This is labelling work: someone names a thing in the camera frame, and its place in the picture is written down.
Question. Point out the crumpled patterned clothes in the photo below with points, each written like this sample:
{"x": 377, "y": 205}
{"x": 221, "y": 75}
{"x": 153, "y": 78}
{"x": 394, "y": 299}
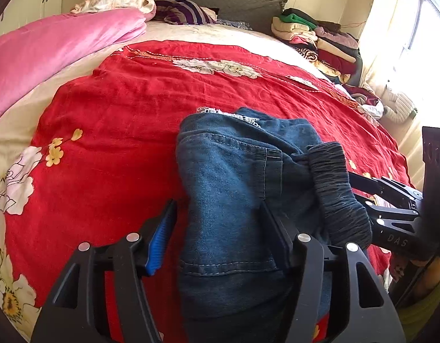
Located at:
{"x": 366, "y": 102}

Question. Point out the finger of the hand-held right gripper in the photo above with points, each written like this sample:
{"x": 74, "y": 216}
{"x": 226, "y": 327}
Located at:
{"x": 387, "y": 187}
{"x": 384, "y": 209}

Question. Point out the blue denim pants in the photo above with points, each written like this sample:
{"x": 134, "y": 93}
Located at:
{"x": 223, "y": 185}

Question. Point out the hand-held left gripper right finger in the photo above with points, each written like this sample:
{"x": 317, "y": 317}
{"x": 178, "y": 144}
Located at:
{"x": 282, "y": 237}

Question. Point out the pink blanket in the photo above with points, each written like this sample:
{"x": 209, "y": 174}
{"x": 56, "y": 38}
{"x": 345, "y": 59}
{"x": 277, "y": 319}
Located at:
{"x": 55, "y": 46}

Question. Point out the pile of folded clothes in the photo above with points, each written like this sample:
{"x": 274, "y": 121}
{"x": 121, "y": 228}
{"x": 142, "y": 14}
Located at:
{"x": 319, "y": 43}

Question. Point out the red floral bedspread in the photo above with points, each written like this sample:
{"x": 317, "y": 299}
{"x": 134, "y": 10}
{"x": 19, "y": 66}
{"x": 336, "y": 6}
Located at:
{"x": 116, "y": 114}

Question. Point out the grey patterned cloth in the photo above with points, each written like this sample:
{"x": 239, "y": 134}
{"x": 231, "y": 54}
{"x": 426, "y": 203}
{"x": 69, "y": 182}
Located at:
{"x": 234, "y": 24}

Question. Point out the cream curtain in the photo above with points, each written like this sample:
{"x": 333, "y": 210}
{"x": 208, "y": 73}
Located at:
{"x": 387, "y": 25}

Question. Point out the white ribbed cloth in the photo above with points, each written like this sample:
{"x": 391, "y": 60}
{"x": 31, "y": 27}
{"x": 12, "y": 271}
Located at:
{"x": 400, "y": 105}

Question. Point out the floral quilt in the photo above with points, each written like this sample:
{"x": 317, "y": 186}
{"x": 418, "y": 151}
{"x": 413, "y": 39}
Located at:
{"x": 112, "y": 1}

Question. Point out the purple striped cloth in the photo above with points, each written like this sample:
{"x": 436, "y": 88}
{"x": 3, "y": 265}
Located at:
{"x": 180, "y": 10}

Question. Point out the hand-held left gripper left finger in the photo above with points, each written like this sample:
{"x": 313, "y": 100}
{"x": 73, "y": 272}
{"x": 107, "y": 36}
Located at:
{"x": 159, "y": 237}

